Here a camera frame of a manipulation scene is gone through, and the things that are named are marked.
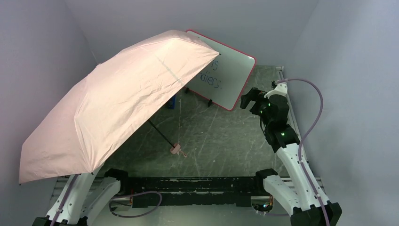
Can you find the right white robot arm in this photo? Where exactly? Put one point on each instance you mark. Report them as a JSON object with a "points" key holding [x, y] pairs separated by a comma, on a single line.
{"points": [[321, 214]]}

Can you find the blue whiteboard marker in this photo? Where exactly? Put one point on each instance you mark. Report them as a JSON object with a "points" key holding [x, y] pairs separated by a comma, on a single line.
{"points": [[172, 102]]}

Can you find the pink folding umbrella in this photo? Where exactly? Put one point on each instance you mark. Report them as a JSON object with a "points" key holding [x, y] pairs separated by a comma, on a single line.
{"points": [[100, 112]]}

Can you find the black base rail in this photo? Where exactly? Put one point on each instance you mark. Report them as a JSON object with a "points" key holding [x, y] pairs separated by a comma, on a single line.
{"points": [[236, 191]]}

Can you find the red-framed whiteboard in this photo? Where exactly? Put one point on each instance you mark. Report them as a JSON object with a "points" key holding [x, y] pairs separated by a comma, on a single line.
{"points": [[222, 81]]}

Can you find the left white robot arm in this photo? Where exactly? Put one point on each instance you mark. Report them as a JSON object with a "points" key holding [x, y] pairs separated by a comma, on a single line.
{"points": [[77, 205]]}

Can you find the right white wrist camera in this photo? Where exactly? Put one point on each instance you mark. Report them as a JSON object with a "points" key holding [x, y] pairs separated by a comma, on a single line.
{"points": [[280, 89]]}

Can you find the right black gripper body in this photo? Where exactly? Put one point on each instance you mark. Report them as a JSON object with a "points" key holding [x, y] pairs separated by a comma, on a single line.
{"points": [[249, 99]]}

